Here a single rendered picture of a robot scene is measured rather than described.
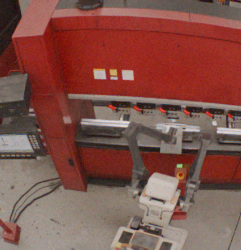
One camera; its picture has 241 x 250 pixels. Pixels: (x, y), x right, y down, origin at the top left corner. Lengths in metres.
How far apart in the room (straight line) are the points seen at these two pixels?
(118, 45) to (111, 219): 2.05
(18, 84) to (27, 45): 0.30
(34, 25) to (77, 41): 0.40
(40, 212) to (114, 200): 0.84
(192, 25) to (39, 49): 1.04
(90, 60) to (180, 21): 0.81
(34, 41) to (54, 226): 2.30
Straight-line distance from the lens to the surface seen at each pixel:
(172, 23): 2.65
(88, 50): 2.95
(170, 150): 3.49
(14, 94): 2.79
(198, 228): 4.25
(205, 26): 2.65
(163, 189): 2.92
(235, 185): 4.47
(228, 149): 3.70
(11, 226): 4.35
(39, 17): 2.79
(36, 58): 2.81
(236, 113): 3.41
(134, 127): 2.88
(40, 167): 4.70
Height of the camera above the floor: 3.98
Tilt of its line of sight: 55 degrees down
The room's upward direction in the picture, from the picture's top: 6 degrees counter-clockwise
